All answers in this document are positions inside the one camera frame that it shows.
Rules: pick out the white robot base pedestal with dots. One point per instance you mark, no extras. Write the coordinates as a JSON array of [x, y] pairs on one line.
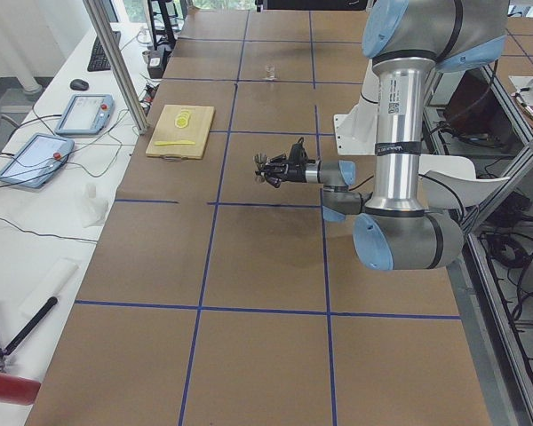
[[363, 130]]

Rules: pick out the yellow plastic knife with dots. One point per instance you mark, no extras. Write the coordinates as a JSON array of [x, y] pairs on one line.
[[178, 142]]

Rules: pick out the blue teach pendant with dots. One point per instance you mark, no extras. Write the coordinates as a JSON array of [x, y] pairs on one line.
[[85, 115], [37, 161]]

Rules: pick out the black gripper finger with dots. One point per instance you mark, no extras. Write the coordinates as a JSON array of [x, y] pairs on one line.
[[272, 177], [277, 162]]

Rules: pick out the upper blue teach pendant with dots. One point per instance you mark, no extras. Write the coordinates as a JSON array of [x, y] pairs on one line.
[[85, 115]]

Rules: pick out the black keyboard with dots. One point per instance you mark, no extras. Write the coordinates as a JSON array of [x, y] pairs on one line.
[[98, 60]]

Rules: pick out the wooden cutting board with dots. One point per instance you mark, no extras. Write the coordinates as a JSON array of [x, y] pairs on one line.
[[197, 130]]

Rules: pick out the lower blue teach pendant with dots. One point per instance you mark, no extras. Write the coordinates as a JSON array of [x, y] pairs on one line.
[[37, 161]]

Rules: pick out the red cylinder bottle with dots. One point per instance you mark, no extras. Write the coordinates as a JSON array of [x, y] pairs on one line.
[[18, 390]]

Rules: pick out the aluminium frame post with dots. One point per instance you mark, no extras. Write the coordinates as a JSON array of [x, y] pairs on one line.
[[101, 24]]

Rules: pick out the black computer mouse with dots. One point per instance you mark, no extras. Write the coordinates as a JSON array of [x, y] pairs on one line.
[[79, 85]]

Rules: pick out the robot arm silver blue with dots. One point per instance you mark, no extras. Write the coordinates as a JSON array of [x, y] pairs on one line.
[[405, 41]]

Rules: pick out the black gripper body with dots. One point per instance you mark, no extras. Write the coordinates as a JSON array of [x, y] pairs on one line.
[[296, 173]]

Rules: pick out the yellow lemon slices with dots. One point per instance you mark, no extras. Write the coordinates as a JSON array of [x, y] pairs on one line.
[[182, 118]]

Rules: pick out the clear glass shaker cup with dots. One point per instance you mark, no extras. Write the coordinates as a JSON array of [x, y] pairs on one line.
[[270, 73]]

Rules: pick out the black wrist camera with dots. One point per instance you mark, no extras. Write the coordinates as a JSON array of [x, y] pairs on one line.
[[298, 154]]

